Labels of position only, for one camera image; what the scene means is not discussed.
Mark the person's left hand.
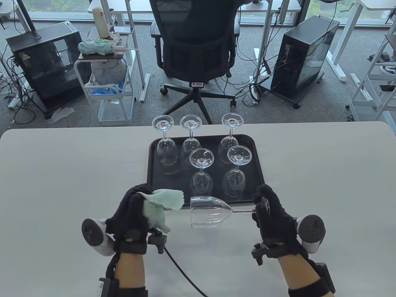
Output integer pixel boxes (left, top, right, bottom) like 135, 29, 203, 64
106, 183, 154, 255

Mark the black plastic tray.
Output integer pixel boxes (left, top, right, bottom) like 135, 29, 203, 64
145, 134, 267, 208

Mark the black pole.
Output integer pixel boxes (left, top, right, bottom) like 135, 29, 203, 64
15, 0, 36, 33

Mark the black office chair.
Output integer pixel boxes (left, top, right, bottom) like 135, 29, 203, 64
150, 0, 240, 126

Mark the blue plastic bag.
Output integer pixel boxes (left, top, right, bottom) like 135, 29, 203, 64
91, 83, 125, 96

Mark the green fish scale cleaning cloth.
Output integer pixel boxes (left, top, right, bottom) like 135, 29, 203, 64
138, 189, 185, 234

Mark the pale green folded umbrella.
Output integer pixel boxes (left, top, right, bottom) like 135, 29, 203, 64
77, 39, 136, 57

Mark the black glass-sided computer tower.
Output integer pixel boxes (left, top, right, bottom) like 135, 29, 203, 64
6, 21, 93, 119

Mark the black camera cable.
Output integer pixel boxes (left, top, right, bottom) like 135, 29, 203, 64
162, 246, 211, 297

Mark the black box with white label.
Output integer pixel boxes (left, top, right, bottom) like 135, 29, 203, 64
98, 278, 120, 297

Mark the person's right hand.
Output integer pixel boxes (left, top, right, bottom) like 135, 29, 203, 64
251, 184, 309, 258

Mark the person's left forearm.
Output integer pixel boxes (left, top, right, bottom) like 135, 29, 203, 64
115, 252, 146, 290

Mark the grey round hand tracker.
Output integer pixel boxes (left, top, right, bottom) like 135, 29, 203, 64
81, 218, 117, 256
296, 213, 326, 254

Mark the plain black forearm box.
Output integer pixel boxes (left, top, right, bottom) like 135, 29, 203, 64
316, 263, 336, 294

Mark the black forearm strap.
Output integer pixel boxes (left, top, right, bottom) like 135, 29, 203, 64
116, 286, 148, 297
288, 283, 326, 297

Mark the white rolling cart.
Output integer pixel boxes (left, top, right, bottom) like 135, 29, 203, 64
74, 26, 136, 123

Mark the clear wine glass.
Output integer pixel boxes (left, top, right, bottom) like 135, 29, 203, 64
218, 113, 244, 164
152, 115, 179, 166
189, 148, 214, 197
180, 115, 203, 166
223, 145, 252, 198
190, 196, 270, 229

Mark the white shelf frame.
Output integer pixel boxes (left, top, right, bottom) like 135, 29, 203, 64
346, 32, 396, 124

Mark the white plastic bag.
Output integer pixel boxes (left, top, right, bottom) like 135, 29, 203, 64
90, 59, 129, 85

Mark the person's right forearm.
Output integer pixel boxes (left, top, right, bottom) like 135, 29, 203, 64
277, 255, 320, 293

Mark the cream cylindrical bottle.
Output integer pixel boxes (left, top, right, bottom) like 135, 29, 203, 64
92, 7, 114, 40

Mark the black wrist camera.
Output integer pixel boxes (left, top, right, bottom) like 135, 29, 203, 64
251, 243, 267, 266
148, 232, 168, 255

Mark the clear plastic bag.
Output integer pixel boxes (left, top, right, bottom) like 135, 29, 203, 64
49, 107, 75, 122

